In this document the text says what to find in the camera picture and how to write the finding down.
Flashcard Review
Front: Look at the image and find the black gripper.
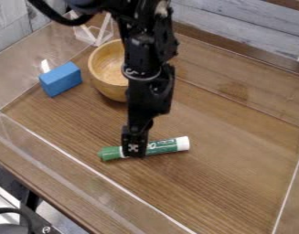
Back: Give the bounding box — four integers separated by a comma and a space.
122, 64, 175, 158

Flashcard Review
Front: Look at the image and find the green Expo marker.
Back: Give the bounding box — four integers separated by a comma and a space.
97, 136, 191, 161

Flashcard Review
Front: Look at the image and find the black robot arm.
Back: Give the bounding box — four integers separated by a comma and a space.
28, 0, 179, 157

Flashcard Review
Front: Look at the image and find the brown wooden bowl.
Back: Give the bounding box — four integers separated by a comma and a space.
89, 39, 129, 102

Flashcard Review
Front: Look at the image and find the blue rectangular block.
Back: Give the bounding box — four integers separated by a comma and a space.
39, 62, 82, 97

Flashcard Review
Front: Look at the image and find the clear acrylic front wall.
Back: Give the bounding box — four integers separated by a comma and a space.
0, 112, 197, 234

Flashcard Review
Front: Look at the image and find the clear acrylic wall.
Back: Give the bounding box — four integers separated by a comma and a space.
0, 23, 90, 109
0, 112, 197, 234

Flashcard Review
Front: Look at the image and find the black metal table frame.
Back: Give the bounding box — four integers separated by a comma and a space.
0, 165, 63, 234

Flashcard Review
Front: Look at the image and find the clear acrylic triangular bracket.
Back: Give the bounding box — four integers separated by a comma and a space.
74, 14, 114, 47

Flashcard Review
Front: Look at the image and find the clear acrylic left wall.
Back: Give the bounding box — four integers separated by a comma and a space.
0, 23, 90, 109

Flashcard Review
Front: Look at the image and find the black cable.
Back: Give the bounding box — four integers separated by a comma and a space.
0, 207, 35, 234

